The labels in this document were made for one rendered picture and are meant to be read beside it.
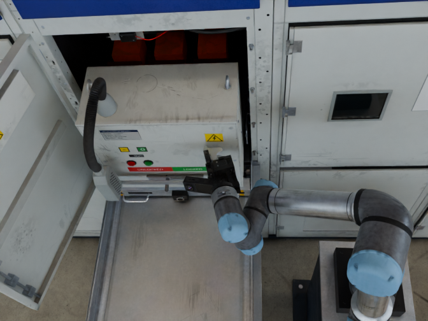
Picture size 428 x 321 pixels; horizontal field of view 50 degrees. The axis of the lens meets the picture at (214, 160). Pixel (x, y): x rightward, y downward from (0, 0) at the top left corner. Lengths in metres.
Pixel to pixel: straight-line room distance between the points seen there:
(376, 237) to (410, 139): 0.74
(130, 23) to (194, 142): 0.41
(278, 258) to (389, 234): 1.54
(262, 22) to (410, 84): 0.51
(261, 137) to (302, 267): 1.06
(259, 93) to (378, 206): 0.57
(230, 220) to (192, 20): 0.54
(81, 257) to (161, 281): 1.12
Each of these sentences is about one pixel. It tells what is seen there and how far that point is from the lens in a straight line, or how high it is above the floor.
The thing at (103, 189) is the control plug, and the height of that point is 1.13.
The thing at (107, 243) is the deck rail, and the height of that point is 0.83.
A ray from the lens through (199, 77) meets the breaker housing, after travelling 1.46.
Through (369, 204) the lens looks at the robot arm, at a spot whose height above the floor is 1.43.
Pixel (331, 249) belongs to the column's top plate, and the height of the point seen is 0.75.
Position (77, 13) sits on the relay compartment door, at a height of 1.66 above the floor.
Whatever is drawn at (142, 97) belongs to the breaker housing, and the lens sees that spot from 1.45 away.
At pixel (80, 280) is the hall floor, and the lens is 2.75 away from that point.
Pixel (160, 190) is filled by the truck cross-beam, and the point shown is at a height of 0.89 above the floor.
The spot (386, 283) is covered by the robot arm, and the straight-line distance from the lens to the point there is 1.11.
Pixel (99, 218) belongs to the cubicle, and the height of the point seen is 0.33.
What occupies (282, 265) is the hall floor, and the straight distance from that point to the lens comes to 2.60.
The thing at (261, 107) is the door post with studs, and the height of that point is 1.21.
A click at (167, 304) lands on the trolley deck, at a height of 0.82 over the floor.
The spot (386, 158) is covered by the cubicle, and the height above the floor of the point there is 0.90.
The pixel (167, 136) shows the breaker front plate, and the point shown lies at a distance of 1.45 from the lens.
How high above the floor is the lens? 2.47
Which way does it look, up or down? 59 degrees down
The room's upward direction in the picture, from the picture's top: 10 degrees counter-clockwise
